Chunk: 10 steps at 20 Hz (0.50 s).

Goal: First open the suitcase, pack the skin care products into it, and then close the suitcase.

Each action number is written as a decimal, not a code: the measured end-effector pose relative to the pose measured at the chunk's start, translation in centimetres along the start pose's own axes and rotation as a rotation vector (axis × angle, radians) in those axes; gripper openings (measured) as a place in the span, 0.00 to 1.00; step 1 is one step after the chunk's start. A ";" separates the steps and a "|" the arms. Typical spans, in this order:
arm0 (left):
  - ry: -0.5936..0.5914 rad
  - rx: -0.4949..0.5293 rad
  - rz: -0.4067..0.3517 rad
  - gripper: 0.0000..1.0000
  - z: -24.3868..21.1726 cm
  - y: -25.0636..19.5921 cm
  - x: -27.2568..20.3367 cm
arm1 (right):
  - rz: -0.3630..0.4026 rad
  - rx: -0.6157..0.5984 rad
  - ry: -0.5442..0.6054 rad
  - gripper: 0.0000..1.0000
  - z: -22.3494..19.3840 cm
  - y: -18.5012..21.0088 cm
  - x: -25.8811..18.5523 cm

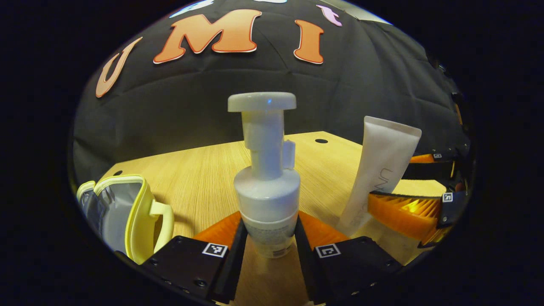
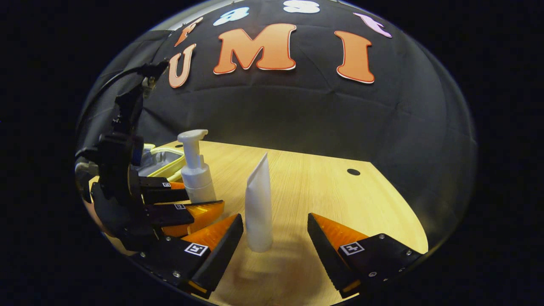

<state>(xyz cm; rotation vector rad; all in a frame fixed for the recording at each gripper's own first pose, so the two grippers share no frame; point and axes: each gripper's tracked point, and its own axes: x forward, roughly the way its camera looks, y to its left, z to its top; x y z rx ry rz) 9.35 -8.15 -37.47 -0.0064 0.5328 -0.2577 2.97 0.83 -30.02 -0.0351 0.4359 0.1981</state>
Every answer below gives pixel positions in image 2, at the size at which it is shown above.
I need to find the white squeeze tube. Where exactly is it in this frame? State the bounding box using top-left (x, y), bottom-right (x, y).
top-left (245, 152), bottom-right (274, 253)

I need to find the cream yellow suitcase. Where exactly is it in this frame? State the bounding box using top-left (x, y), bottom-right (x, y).
top-left (138, 144), bottom-right (187, 182)

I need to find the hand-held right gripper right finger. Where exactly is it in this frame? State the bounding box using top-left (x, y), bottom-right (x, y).
top-left (307, 212), bottom-right (424, 299)

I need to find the white pump bottle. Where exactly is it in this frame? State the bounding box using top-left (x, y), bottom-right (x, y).
top-left (177, 129), bottom-right (217, 204)

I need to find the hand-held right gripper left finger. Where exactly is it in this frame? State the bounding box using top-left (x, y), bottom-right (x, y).
top-left (136, 213), bottom-right (244, 299)

